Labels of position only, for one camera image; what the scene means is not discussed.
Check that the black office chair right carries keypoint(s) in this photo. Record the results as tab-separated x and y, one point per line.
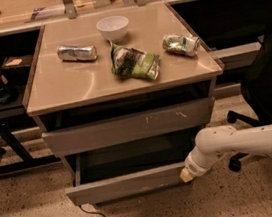
268	88

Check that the grey drawer cabinet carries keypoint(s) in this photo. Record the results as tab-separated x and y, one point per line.
66	93

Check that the grey drawer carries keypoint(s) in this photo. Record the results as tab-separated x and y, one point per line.
130	169
105	133

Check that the black box with label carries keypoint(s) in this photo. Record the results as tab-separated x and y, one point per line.
16	69

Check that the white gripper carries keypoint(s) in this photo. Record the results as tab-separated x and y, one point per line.
194	168

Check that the silver can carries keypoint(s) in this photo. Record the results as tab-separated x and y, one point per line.
77	53

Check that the white bowl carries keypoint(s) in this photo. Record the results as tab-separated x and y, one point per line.
113	28

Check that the green chip bag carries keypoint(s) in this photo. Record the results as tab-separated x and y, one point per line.
129	62

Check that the grey top drawer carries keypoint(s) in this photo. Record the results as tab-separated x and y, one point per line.
105	133

